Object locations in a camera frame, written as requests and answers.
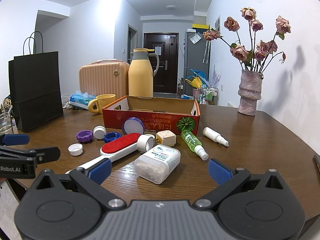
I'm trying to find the white tape roll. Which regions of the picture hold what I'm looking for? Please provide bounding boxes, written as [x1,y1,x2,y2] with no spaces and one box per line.
[137,134,155,153]

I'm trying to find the yellow thermos jug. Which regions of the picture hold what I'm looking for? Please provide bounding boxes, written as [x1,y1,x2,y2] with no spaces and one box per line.
[128,48,159,98]

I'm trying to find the red cardboard box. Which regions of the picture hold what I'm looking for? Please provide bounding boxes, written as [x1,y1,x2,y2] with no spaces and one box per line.
[103,96,201,135]

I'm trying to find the blue tissue pack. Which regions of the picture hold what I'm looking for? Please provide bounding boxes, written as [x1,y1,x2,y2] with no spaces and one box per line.
[69,90,95,110]

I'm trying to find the dried pink roses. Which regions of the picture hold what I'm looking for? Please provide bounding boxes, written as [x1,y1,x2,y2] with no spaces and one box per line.
[203,7,291,74]

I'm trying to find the black paper bag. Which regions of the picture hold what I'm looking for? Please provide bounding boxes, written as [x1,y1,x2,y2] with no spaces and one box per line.
[8,31,64,133]

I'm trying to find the white ribbed cap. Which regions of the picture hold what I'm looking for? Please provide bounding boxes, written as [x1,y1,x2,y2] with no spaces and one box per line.
[93,126,106,140]

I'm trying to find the purple bottle cap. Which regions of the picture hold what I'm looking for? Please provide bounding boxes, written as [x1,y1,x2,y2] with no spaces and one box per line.
[76,130,93,143]

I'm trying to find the white cables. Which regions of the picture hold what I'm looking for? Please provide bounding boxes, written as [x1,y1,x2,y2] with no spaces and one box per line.
[60,93,75,110]

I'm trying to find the white spray bottle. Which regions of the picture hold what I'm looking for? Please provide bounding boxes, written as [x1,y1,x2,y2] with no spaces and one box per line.
[202,127,229,147]

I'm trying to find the pink ribbed suitcase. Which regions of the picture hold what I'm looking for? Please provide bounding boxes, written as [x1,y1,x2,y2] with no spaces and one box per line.
[79,60,130,99]

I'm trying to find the red lint brush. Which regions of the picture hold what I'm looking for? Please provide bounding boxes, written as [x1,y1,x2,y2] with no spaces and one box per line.
[79,133,140,169]

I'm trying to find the white threaded cap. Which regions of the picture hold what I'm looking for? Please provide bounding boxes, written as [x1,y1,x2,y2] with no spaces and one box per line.
[68,143,83,156]

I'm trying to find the green spray bottle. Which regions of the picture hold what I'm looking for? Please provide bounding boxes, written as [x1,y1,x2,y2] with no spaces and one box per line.
[181,129,209,161]

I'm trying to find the grey refrigerator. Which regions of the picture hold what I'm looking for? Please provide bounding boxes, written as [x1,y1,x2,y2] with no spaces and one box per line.
[183,28,210,96]

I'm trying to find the yellow box on fridge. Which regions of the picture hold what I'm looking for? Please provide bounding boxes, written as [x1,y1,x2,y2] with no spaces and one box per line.
[192,23,209,29]

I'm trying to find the wire storage cart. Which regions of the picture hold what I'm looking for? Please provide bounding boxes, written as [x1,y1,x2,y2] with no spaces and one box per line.
[199,85,219,105]

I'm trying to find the yellow ceramic mug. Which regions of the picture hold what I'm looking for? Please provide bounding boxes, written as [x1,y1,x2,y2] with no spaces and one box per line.
[88,94,116,114]

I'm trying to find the pink textured vase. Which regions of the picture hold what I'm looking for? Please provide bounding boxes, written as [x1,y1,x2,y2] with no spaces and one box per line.
[238,70,263,116]

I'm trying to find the dark entrance door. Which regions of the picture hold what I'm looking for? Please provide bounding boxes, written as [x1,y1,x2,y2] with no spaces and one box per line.
[144,33,179,94]

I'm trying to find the cream plug adapter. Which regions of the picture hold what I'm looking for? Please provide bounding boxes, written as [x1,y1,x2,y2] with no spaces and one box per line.
[155,130,177,147]

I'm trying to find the blue bottle cap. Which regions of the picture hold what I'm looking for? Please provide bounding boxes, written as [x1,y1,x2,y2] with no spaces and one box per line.
[103,132,122,143]

